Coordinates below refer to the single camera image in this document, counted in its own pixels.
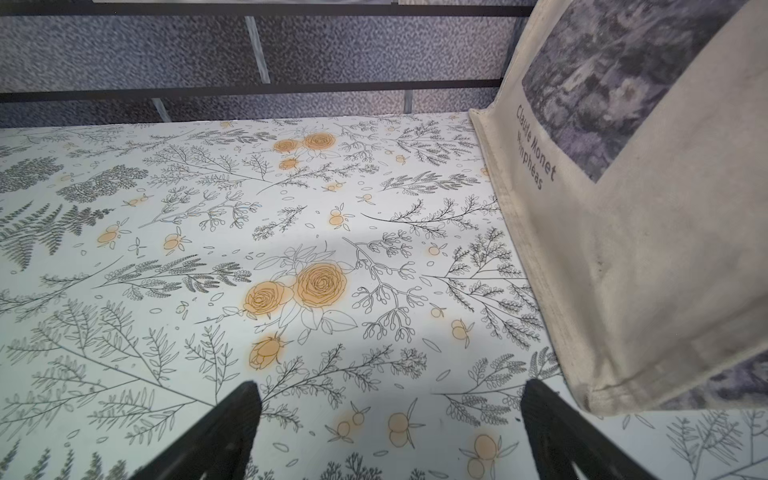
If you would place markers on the cream Monet tote bag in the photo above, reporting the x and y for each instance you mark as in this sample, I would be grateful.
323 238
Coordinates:
627 147

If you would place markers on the black metal rail frame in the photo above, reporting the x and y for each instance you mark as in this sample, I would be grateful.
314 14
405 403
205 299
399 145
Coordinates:
93 9

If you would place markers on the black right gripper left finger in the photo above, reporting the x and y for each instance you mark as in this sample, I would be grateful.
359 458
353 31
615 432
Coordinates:
218 446

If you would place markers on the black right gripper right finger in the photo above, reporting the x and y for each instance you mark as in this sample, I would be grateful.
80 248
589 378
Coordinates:
566 446

